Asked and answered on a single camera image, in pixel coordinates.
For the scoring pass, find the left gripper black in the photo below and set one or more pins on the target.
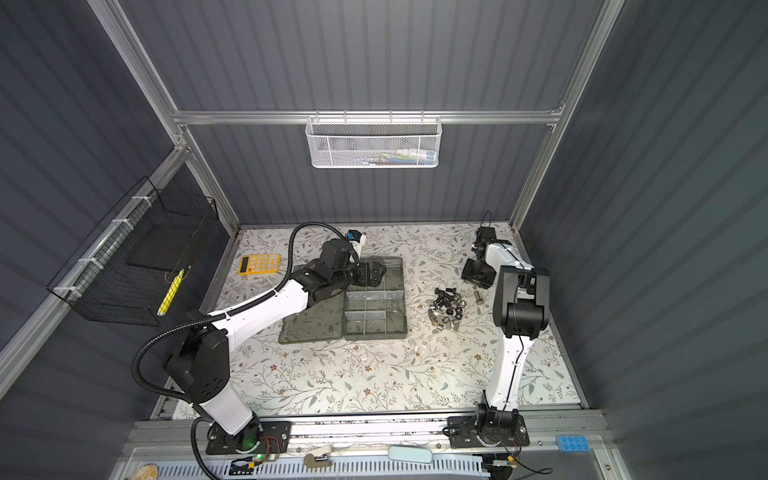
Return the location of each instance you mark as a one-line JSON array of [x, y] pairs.
[[376, 277]]

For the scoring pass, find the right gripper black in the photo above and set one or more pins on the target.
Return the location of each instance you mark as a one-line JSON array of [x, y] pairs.
[[469, 274]]

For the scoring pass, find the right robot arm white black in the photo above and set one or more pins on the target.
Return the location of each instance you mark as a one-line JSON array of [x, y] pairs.
[[520, 311]]

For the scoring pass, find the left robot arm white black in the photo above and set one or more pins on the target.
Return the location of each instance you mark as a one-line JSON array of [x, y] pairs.
[[201, 365]]

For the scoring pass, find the pile of screws and nuts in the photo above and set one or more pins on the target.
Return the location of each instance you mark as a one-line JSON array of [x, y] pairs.
[[453, 308]]

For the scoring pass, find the clear green compartment organizer box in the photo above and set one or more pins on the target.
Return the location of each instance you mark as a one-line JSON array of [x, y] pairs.
[[355, 314]]

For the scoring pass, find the floral patterned table mat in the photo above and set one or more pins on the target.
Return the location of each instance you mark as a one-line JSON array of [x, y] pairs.
[[423, 371]]

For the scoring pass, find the yellow calculator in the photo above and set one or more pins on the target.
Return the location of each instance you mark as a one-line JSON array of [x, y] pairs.
[[259, 264]]

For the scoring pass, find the light blue oval object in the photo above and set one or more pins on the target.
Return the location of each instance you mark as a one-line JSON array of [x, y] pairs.
[[410, 454]]

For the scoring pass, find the yellow marker pen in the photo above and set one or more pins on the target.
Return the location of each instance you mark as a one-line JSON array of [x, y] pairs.
[[170, 294]]

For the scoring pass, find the beige tape dispenser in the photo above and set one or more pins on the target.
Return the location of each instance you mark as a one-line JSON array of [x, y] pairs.
[[318, 458]]

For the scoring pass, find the blue lego brick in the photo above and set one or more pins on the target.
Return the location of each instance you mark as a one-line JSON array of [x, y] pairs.
[[572, 443]]

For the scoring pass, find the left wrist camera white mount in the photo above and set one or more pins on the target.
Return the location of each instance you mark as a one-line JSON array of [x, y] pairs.
[[357, 239]]

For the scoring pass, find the white wire mesh basket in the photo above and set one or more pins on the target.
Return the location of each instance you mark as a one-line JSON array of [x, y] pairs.
[[369, 145]]

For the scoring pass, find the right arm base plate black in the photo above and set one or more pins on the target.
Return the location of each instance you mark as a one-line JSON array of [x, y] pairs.
[[469, 432]]

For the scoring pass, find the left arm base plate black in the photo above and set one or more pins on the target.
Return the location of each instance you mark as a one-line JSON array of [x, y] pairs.
[[265, 438]]

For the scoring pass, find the black wire mesh basket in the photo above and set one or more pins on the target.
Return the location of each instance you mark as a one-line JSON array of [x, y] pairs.
[[124, 274]]

